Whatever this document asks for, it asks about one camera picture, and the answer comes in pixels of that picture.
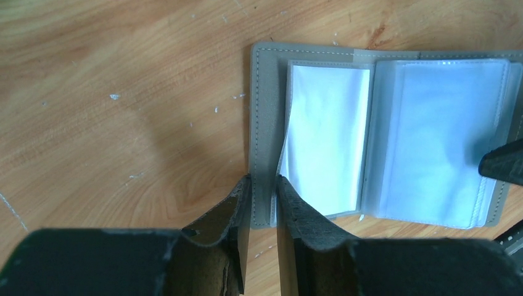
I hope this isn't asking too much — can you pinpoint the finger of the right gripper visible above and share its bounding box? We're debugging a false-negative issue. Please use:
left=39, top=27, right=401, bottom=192
left=479, top=139, right=522, bottom=186
left=494, top=227, right=522, bottom=258

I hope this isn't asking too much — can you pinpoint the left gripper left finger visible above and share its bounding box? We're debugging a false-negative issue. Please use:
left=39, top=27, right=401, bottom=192
left=1, top=176, right=252, bottom=295

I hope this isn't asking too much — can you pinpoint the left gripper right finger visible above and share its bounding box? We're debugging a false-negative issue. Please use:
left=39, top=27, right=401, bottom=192
left=276, top=176, right=522, bottom=295

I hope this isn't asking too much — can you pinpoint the grey card holder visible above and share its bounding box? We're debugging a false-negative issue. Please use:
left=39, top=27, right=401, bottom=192
left=249, top=42, right=522, bottom=229

